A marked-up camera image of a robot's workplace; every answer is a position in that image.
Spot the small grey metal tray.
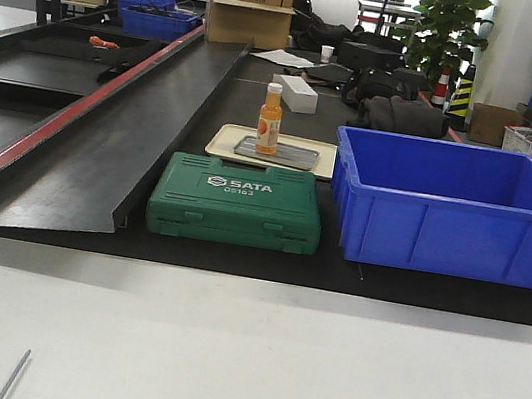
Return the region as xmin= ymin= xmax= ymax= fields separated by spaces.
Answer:
xmin=233 ymin=136 xmax=320 ymax=171

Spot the beige plastic tray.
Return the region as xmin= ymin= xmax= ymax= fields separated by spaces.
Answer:
xmin=205 ymin=124 xmax=337 ymax=180

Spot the green SATA tool case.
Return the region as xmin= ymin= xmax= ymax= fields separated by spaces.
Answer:
xmin=145 ymin=152 xmax=321 ymax=255

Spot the orange juice bottle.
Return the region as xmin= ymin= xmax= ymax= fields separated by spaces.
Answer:
xmin=255 ymin=82 xmax=283 ymax=155

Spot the white rectangular box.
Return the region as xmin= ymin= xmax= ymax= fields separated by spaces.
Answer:
xmin=272 ymin=73 xmax=319 ymax=114

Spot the dark grey bag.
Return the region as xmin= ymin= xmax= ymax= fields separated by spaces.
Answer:
xmin=346 ymin=95 xmax=450 ymax=139

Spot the black backpack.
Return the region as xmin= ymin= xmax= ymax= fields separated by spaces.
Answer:
xmin=341 ymin=67 xmax=431 ymax=107

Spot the white paper cup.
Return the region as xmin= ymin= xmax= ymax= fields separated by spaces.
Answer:
xmin=320 ymin=45 xmax=334 ymax=63

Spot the large blue plastic bin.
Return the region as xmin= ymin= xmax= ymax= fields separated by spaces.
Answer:
xmin=331 ymin=126 xmax=532 ymax=289

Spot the large open cardboard box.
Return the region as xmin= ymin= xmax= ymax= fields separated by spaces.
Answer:
xmin=205 ymin=0 xmax=295 ymax=50

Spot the black metal chute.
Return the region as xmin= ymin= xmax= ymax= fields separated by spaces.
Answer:
xmin=0 ymin=33 xmax=249 ymax=233

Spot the red white traffic cone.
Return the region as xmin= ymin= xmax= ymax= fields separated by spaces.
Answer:
xmin=430 ymin=66 xmax=452 ymax=109

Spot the yellow black traffic cone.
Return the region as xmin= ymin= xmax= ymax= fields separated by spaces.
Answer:
xmin=446 ymin=64 xmax=477 ymax=131

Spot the blue crate with items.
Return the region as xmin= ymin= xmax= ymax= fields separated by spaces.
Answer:
xmin=120 ymin=6 xmax=202 ymax=42

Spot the brown cardboard box on floor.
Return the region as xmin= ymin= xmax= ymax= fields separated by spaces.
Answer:
xmin=467 ymin=102 xmax=525 ymax=147

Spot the green potted plant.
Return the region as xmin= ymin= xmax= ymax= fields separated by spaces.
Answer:
xmin=391 ymin=0 xmax=494 ymax=86

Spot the orange handled tool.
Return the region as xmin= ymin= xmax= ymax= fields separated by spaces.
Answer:
xmin=89 ymin=35 xmax=120 ymax=50

